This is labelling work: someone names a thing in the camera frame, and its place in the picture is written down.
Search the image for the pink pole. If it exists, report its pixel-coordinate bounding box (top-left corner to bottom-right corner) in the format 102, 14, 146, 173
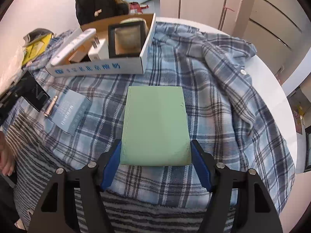
217, 0, 235, 31

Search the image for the light blue small box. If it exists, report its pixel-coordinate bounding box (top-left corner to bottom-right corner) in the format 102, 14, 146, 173
50, 89, 92, 135

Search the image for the black flat box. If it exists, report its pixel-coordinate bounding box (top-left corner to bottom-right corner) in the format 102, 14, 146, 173
15, 71, 52, 112

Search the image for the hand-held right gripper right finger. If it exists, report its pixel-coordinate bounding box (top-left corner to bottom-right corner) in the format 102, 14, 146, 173
190, 139, 283, 233

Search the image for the white remote control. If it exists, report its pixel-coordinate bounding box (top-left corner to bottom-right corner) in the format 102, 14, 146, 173
50, 28, 97, 66

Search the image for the small brown box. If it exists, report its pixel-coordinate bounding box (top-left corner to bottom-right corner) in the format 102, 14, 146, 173
69, 45, 93, 62

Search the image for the grey striped blanket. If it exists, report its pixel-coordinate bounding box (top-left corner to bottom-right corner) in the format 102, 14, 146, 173
5, 112, 238, 233

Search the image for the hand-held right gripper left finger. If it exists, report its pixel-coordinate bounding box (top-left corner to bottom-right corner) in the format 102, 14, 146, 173
29, 139, 122, 233

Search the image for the white charger plug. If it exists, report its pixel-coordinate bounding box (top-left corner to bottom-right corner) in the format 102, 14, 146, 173
88, 37, 109, 61

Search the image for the black square tray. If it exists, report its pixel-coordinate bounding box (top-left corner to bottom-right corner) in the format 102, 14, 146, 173
107, 21, 146, 59

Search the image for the black jacket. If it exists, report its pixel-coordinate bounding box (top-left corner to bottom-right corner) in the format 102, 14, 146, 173
75, 0, 130, 26

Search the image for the green leather pouch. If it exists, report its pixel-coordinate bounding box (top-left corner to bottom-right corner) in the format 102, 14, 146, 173
120, 86, 192, 167

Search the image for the yellow and grey bag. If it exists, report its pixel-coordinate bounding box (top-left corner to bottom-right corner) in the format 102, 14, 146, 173
21, 29, 54, 66

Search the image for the red item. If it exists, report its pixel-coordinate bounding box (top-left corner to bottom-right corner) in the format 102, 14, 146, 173
129, 2, 149, 14

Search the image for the white wardrobe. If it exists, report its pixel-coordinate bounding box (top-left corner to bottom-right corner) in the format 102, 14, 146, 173
181, 0, 311, 83

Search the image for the blue plaid shirt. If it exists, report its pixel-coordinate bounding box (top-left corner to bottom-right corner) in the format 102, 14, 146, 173
2, 21, 295, 214

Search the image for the white cardboard box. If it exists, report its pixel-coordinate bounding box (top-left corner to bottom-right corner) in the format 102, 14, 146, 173
46, 13, 156, 77

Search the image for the small metal cylinder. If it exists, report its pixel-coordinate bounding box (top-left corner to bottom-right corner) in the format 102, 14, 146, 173
44, 96, 59, 117

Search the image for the person's left hand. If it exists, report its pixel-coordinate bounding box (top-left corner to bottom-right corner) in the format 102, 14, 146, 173
0, 131, 16, 176

